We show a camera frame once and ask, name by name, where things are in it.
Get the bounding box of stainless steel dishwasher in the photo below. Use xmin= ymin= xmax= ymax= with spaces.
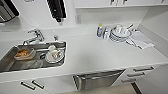
xmin=72 ymin=69 xmax=127 ymax=92

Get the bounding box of small white bottle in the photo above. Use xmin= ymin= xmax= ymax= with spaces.
xmin=102 ymin=25 xmax=112 ymax=41

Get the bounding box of small chrome sink knob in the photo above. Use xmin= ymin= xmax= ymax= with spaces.
xmin=53 ymin=34 xmax=60 ymax=42

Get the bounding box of white plate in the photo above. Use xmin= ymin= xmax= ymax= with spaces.
xmin=45 ymin=47 xmax=66 ymax=64

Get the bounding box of white cup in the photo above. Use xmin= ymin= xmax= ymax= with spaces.
xmin=47 ymin=45 xmax=58 ymax=54

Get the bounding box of white mug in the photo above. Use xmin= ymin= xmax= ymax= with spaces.
xmin=113 ymin=24 xmax=128 ymax=36

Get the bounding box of chrome sink faucet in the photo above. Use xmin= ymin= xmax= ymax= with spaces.
xmin=22 ymin=28 xmax=46 ymax=46

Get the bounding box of brown bowl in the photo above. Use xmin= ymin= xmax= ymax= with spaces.
xmin=13 ymin=47 xmax=37 ymax=62

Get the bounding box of white three-drawer unit wide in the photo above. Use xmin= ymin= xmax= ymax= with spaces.
xmin=111 ymin=64 xmax=168 ymax=88

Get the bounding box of white two-door sink cabinet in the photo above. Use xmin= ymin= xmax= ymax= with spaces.
xmin=0 ymin=74 xmax=78 ymax=94

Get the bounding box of stainless steel sink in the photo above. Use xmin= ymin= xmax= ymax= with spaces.
xmin=0 ymin=41 xmax=68 ymax=74

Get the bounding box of black wall soap dispenser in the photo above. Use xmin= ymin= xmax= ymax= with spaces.
xmin=45 ymin=0 xmax=68 ymax=24

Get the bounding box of white four-door wall cabinet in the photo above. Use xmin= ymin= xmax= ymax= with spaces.
xmin=73 ymin=0 xmax=168 ymax=9

